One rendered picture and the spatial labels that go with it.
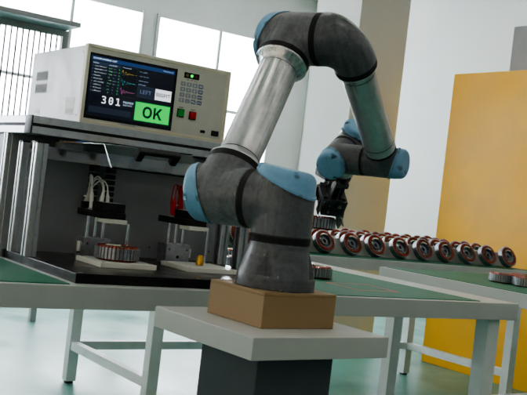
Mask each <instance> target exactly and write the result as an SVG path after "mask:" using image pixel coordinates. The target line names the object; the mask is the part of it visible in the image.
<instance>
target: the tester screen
mask: <svg viewBox="0 0 527 395"><path fill-rule="evenodd" d="M174 78H175V71H168V70H164V69H160V68H156V67H149V66H144V65H140V64H136V63H129V62H125V61H121V60H113V59H109V58H105V57H101V56H94V55H93V58H92V65H91V71H90V79H89V91H88V99H87V105H86V113H85V114H87V115H92V116H97V117H102V118H112V119H117V120H123V121H131V122H137V123H142V124H147V125H157V126H161V127H167V128H168V127H169V126H168V125H160V124H155V123H150V122H145V121H136V120H133V119H134V112H135V105H136V101H137V102H142V103H151V104H155V105H160V106H165V107H170V111H171V104H172V98H173V84H174ZM138 85H139V86H144V87H148V88H153V89H161V90H165V91H170V92H172V96H171V103H168V102H164V101H159V100H150V99H146V98H141V97H136V95H137V88H138ZM101 95H104V96H112V97H117V98H122V105H121V107H113V106H108V105H103V104H100V96H101ZM89 105H92V106H97V107H106V108H111V109H115V110H120V111H129V112H131V115H130V118H126V117H121V116H116V115H110V114H101V113H97V112H91V111H88V109H89Z"/></svg>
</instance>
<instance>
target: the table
mask: <svg viewBox="0 0 527 395"><path fill-rule="evenodd" d="M311 236H312V241H313V242H312V243H313V246H314V247H315V248H316V250H317V251H319V252H310V257H311V262H315V263H322V264H325V265H330V266H337V267H341V268H345V269H355V270H378V271H380V267H381V266H385V267H397V268H409V269H421V270H444V271H456V272H468V273H479V274H488V273H490V272H501V273H507V274H511V273H517V274H527V270H523V269H518V268H513V267H512V266H514V265H515V263H516V256H515V255H514V252H513V250H512V249H511V248H509V247H503V248H501V249H500V250H499V251H498V258H499V261H500V262H501V264H502V265H503V266H492V265H493V264H495V263H496V253H495V252H494V250H493V249H492V248H491V247H490V246H488V245H483V246H481V245H480V244H478V243H473V244H471V245H470V244H469V243H468V242H466V241H461V242H458V241H452V242H450V243H449V242H448V241H447V240H446V239H438V238H436V237H430V236H427V235H425V236H423V237H421V236H418V235H415V236H413V237H412V236H411V235H409V234H403V235H399V234H391V233H389V232H384V233H379V232H377V231H373V232H372V233H370V232H369V231H368V230H360V231H355V230H349V229H348V228H346V227H344V228H342V229H340V230H338V229H335V230H334V229H333V230H319V229H316V228H315V229H314V228H312V231H311ZM332 236H336V238H340V246H341V247H342V249H343V250H344V252H345V253H347V255H343V254H332V253H329V252H331V251H332V250H333V249H334V248H335V242H334V238H333V237H332ZM320 237H321V239H320ZM347 240H349V241H347ZM360 240H363V241H364V246H365V250H366V251H367V252H368V253H369V255H371V256H363V255H357V254H358V253H360V252H361V250H362V242H361V241H360ZM384 242H389V249H390V252H391V254H392V253H393V254H392V255H393V256H394V257H395V258H396V259H395V258H384V257H380V256H382V255H383V254H384V253H385V251H386V248H385V247H386V246H385V244H384ZM396 244H398V245H396ZM410 244H411V245H413V251H414V253H415V254H414V255H415V257H416V258H417V259H418V260H415V259H405V258H406V257H408V256H409V253H410V250H409V245H410ZM325 245H327V247H326V246H325ZM433 245H434V247H435V254H436V256H437V257H438V259H439V260H440V261H441V262H435V261H427V260H429V259H430V258H431V257H432V255H433V250H432V248H431V246H433ZM420 246H421V247H420ZM453 248H456V253H457V255H458V256H459V257H458V258H460V261H461V262H462V263H449V262H450V261H452V260H453V259H454V251H453ZM377 249H378V251H377ZM474 250H477V251H478V258H479V259H480V261H481V262H482V263H483V264H484V265H477V264H471V263H473V262H474V261H475V260H476V255H475V251H474ZM424 254H425V255H424ZM446 255H447V256H446ZM468 257H469V258H468ZM508 260H509V261H508ZM83 312H84V310H71V309H70V313H69V320H68V326H67V340H66V346H65V354H64V366H63V374H62V379H63V380H64V382H65V383H73V381H75V380H76V372H77V366H78V355H79V354H80V355H82V356H83V357H85V358H87V359H89V360H91V361H93V362H95V363H97V364H99V365H101V366H103V367H104V368H106V369H108V370H110V371H112V372H114V373H116V374H118V375H120V376H122V377H123V378H125V379H128V380H129V381H131V382H134V383H136V384H137V385H139V386H140V395H157V388H158V375H159V368H160V361H161V355H162V350H201V349H202V343H200V342H196V341H194V340H163V335H164V329H161V328H158V327H155V326H154V314H155V311H150V312H149V319H148V326H147V339H146V340H81V339H80V338H81V331H82V318H83ZM521 312H522V308H518V318H517V320H516V321H510V320H507V326H506V333H505V340H504V347H503V360H502V367H501V368H499V367H497V366H495V367H494V375H498V376H500V386H499V393H498V394H507V393H512V386H513V380H514V366H515V360H516V353H517V346H518V333H519V326H520V320H521ZM415 319H416V318H415V317H404V321H403V329H402V340H401V342H400V355H399V362H398V371H399V372H400V373H399V374H400V375H407V373H409V367H410V361H411V353H412V351H415V352H418V353H423V354H426V355H428V356H432V357H437V358H439V359H442V360H445V361H450V362H453V363H456V364H460V365H463V366H466V367H469V368H470V367H471V359H468V358H466V357H461V356H457V355H455V354H451V353H446V352H444V351H440V350H436V349H432V348H430V347H426V346H421V345H419V344H415V343H413V333H414V327H415ZM97 350H145V353H144V366H143V373H142V372H140V371H137V370H136V369H134V368H131V367H130V366H128V365H126V364H123V363H122V362H120V361H117V360H115V359H114V358H112V357H109V356H108V355H106V354H104V353H101V352H100V351H97Z"/></svg>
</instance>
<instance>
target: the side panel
mask: <svg viewBox="0 0 527 395"><path fill-rule="evenodd" d="M11 138H12V133H11V132H0V233H1V226H2V213H3V206H4V199H5V186H6V179H7V172H8V165H9V152H10V145H11ZM3 252H4V248H0V256H2V257H3Z"/></svg>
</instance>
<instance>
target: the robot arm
mask: <svg viewBox="0 0 527 395"><path fill-rule="evenodd" d="M254 36H255V39H254V40H253V51H254V54H255V57H256V62H257V64H258V65H259V66H258V68H257V69H256V72H255V74H254V76H253V79H252V81H251V82H250V84H249V87H248V89H247V91H246V93H245V95H244V97H243V100H242V102H241V104H240V106H239V108H238V111H237V113H236V115H235V116H234V119H233V121H232V123H231V126H230V128H229V129H228V131H227V134H226V136H225V138H224V141H223V142H222V144H221V146H220V147H214V148H213V149H212V150H211V151H210V152H209V155H208V157H207V158H206V160H205V162H204V163H201V162H197V163H194V164H192V165H191V166H190V167H189V168H188V170H187V172H186V174H185V177H184V185H183V194H184V204H185V206H186V209H187V211H188V213H189V214H190V216H191V217H192V218H194V219H196V220H197V221H202V222H206V223H209V224H220V225H226V226H237V227H243V228H249V229H250V236H249V245H248V247H247V249H246V251H245V254H244V256H243V258H242V261H241V262H240V265H239V267H238V269H237V272H236V277H235V284H239V285H241V286H245V287H249V288H256V289H262V290H267V291H273V292H288V293H313V292H314V283H315V281H314V273H313V268H312V264H311V257H310V244H311V231H312V224H313V218H314V205H315V202H316V200H317V201H318V206H317V208H316V211H317V214H319V212H320V214H321V215H325V216H335V217H336V226H337V229H338V228H340V226H341V224H342V226H343V216H344V211H345V209H346V207H347V204H348V203H347V198H346V195H345V193H344V191H345V189H348V187H349V182H350V181H351V178H352V176H353V175H356V176H372V177H380V178H388V179H403V178H405V177H406V175H407V173H408V170H409V164H410V157H409V152H408V151H407V150H406V149H401V148H400V147H399V148H396V145H395V141H394V137H393V134H392V131H391V126H390V122H389V120H388V116H387V112H386V108H385V105H384V102H383V97H382V94H381V91H380V86H379V82H378V80H377V76H376V69H377V66H378V63H377V58H376V54H375V51H374V49H373V47H372V45H371V43H370V41H369V40H368V39H367V37H366V36H365V34H364V33H363V32H362V30H361V29H360V28H359V27H358V26H357V25H356V24H354V23H353V22H352V21H351V20H349V19H348V18H346V17H345V16H342V15H340V14H338V13H331V12H323V13H313V12H290V11H280V12H272V13H268V14H267V15H265V16H264V17H263V18H262V19H261V20H260V22H259V23H258V24H257V26H256V30H255V33H254ZM309 67H330V68H332V69H333V70H334V72H335V75H336V77H337V78H338V79H339V80H341V81H342V82H343V86H344V88H345V91H346V94H347V98H348V101H349V104H350V106H351V110H352V113H353V116H354V118H350V119H347V120H346V121H345V122H344V124H343V127H341V131H340V134H339V135H338V136H337V137H336V138H335V139H334V140H333V141H332V142H331V143H330V145H328V146H327V147H326V148H325V149H323V151H322V152H321V153H320V154H319V156H318V158H317V161H316V166H317V167H316V170H315V175H317V176H319V177H321V178H322V179H324V180H325V181H324V182H320V183H319V184H317V181H316V179H315V177H314V176H313V175H311V174H310V173H307V172H301V171H299V170H295V169H289V168H286V167H282V166H279V165H272V164H268V163H264V162H260V160H261V158H262V157H263V154H264V151H265V150H266V147H267V145H268V142H269V140H270V138H271V135H272V133H273V131H274V128H275V126H276V125H277V122H278V119H279V117H280V115H281V113H282V110H283V108H284V106H285V103H286V101H287V99H288V97H289V94H290V92H291V90H292V88H293V85H294V83H295V82H298V81H300V80H302V79H303V78H304V77H305V75H306V73H307V71H308V68H309Z"/></svg>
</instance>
